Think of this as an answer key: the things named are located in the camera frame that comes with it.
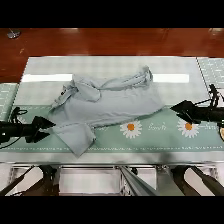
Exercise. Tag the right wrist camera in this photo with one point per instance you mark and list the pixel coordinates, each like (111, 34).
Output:
(214, 95)

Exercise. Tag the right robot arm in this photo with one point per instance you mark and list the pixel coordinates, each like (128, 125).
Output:
(218, 115)

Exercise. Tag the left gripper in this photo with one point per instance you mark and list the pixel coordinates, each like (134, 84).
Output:
(27, 130)

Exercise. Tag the silver frame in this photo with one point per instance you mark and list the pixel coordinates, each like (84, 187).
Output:
(100, 166)

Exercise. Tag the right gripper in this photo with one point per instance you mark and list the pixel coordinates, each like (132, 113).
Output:
(203, 113)

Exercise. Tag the pale grey shirt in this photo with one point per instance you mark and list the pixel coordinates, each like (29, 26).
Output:
(110, 103)

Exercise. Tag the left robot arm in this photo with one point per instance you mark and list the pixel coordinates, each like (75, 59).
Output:
(8, 130)

